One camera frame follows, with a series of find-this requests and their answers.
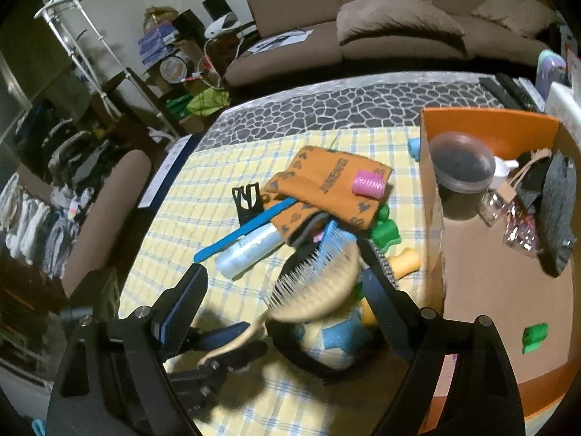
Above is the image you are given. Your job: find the cream paddle hairbrush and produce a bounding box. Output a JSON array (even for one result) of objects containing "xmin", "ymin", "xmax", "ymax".
[{"xmin": 198, "ymin": 242, "xmax": 361, "ymax": 366}]

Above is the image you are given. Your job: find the green hair roller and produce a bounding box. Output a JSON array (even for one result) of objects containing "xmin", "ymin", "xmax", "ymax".
[
  {"xmin": 522, "ymin": 323, "xmax": 549, "ymax": 354},
  {"xmin": 370, "ymin": 204, "xmax": 402, "ymax": 252}
]

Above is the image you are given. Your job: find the pink hair roller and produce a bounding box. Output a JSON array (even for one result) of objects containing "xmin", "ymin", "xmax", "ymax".
[{"xmin": 352, "ymin": 169, "xmax": 386, "ymax": 200}]

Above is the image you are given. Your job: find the clear bag of hair ties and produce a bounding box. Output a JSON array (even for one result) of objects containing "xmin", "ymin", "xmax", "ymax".
[{"xmin": 503, "ymin": 203, "xmax": 541, "ymax": 257}]

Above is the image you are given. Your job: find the dark round lidded container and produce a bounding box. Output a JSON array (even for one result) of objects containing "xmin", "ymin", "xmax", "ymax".
[{"xmin": 429, "ymin": 131, "xmax": 495, "ymax": 221}]

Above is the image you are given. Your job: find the grey knit sock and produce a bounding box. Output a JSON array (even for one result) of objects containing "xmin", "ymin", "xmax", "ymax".
[{"xmin": 539, "ymin": 151, "xmax": 577, "ymax": 278}]

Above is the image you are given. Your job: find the white measuring scoop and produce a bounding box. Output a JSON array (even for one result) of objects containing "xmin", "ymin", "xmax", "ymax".
[{"xmin": 489, "ymin": 156, "xmax": 519, "ymax": 190}]

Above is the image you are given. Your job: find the yellow hair roller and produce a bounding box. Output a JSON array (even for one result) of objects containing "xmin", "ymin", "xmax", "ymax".
[{"xmin": 388, "ymin": 248, "xmax": 422, "ymax": 280}]

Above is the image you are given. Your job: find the light blue hair roller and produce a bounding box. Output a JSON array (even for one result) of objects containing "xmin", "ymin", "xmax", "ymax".
[{"xmin": 298, "ymin": 312, "xmax": 375, "ymax": 370}]

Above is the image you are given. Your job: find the yellow plaid tablecloth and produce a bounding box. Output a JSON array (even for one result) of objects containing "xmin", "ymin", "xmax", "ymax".
[{"xmin": 119, "ymin": 127, "xmax": 426, "ymax": 435}]

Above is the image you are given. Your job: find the white cosmetic tube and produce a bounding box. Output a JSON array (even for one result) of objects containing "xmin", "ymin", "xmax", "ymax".
[{"xmin": 216, "ymin": 223, "xmax": 284, "ymax": 279}]

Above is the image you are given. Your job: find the blue plastic comb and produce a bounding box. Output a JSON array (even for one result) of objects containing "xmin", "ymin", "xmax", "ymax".
[{"xmin": 318, "ymin": 219, "xmax": 357, "ymax": 261}]

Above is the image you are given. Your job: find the brown chair backrest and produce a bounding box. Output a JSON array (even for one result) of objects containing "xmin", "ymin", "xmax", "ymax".
[{"xmin": 61, "ymin": 150, "xmax": 152, "ymax": 298}]

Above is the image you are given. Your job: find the black plastic hair claw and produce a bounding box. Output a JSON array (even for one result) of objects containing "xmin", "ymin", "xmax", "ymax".
[{"xmin": 231, "ymin": 182, "xmax": 264, "ymax": 226}]

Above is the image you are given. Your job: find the orange cardboard box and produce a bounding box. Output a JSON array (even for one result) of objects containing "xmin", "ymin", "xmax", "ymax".
[{"xmin": 419, "ymin": 107, "xmax": 580, "ymax": 435}]

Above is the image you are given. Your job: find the blue nail file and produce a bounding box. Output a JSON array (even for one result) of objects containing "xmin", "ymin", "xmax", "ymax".
[{"xmin": 193, "ymin": 197, "xmax": 297, "ymax": 264}]

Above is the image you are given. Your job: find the orange patterned sock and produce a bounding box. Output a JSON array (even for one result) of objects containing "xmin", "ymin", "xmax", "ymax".
[{"xmin": 261, "ymin": 146, "xmax": 392, "ymax": 245}]

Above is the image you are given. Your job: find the black remote control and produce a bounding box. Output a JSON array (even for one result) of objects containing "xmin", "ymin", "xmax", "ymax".
[{"xmin": 479, "ymin": 73, "xmax": 541, "ymax": 113}]

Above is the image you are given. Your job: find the brown sofa cushion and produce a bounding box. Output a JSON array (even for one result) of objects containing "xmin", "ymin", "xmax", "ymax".
[{"xmin": 336, "ymin": 0, "xmax": 465, "ymax": 45}]

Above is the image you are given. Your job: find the brown sofa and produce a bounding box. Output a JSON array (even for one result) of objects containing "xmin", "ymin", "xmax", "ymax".
[{"xmin": 226, "ymin": 0, "xmax": 559, "ymax": 89}]

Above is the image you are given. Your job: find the beige throw pillow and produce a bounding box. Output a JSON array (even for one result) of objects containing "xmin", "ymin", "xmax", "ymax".
[{"xmin": 471, "ymin": 0, "xmax": 559, "ymax": 39}]

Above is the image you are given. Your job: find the white coat stand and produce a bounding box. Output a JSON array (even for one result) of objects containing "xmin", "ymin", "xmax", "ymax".
[{"xmin": 33, "ymin": 0, "xmax": 178, "ymax": 136}]

